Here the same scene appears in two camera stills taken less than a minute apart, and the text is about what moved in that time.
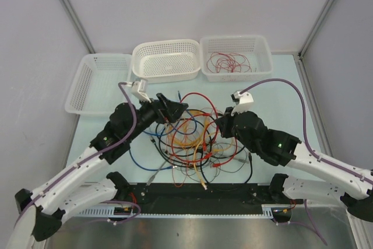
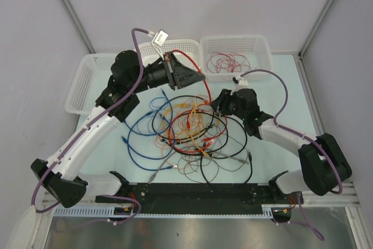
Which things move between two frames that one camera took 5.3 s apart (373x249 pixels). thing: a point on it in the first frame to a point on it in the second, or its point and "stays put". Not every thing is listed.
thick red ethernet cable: [217, 122] to [171, 141]
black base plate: [197, 197] stays put
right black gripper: [225, 120] to [221, 102]
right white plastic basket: [235, 58] stays put
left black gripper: [175, 109] to [179, 76]
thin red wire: [220, 62] stays put
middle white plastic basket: [171, 61] stays put
